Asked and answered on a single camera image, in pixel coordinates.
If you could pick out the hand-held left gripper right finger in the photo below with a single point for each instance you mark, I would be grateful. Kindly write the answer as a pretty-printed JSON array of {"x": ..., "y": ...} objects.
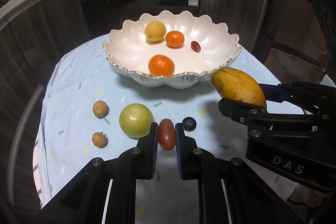
[{"x": 179, "y": 150}]

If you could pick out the yellow lemon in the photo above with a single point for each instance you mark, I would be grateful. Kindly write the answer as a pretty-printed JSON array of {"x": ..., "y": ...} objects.
[{"x": 155, "y": 31}]

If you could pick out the green apple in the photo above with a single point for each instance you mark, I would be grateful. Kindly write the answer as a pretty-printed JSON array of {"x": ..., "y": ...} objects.
[{"x": 136, "y": 120}]

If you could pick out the dark wood base cabinet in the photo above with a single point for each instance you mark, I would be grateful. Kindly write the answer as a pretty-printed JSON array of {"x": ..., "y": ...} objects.
[
  {"x": 39, "y": 56},
  {"x": 236, "y": 11}
]

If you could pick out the light blue patterned tablecloth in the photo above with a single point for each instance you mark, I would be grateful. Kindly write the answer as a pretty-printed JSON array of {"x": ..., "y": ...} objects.
[{"x": 78, "y": 77}]

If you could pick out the red cherry tomato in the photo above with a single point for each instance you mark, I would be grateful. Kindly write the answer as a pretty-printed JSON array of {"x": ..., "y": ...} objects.
[{"x": 166, "y": 134}]

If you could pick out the white scalloped bowl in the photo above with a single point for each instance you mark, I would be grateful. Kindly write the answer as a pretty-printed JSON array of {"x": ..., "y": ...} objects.
[{"x": 126, "y": 43}]

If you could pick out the dark red grape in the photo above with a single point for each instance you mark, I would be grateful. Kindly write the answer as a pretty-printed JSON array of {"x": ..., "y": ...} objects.
[{"x": 195, "y": 46}]

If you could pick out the orange tangerine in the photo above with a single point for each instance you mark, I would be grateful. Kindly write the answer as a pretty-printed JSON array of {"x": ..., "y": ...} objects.
[
  {"x": 161, "y": 65},
  {"x": 174, "y": 39}
]

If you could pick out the blueberry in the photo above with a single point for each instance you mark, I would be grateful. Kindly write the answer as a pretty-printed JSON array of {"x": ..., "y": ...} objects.
[{"x": 189, "y": 123}]

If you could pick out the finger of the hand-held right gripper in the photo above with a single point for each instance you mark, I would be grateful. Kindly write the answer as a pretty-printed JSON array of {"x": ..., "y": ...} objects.
[
  {"x": 236, "y": 109},
  {"x": 278, "y": 94}
]

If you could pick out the person's right hand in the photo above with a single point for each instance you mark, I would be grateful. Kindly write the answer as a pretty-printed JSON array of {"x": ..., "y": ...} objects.
[{"x": 325, "y": 197}]

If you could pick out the dark steel refrigerator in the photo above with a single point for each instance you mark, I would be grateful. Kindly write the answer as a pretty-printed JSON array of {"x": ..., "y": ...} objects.
[{"x": 294, "y": 16}]

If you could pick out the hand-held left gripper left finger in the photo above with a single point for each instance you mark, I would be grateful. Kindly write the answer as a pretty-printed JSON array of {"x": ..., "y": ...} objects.
[{"x": 155, "y": 150}]

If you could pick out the brown longan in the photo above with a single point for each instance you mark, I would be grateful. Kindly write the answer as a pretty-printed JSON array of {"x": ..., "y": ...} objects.
[
  {"x": 100, "y": 109},
  {"x": 99, "y": 139}
]

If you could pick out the yellow mango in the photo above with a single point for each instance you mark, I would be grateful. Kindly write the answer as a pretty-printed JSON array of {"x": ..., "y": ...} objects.
[{"x": 236, "y": 85}]

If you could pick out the black built-in dishwasher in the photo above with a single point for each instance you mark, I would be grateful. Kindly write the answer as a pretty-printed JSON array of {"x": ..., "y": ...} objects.
[{"x": 131, "y": 8}]

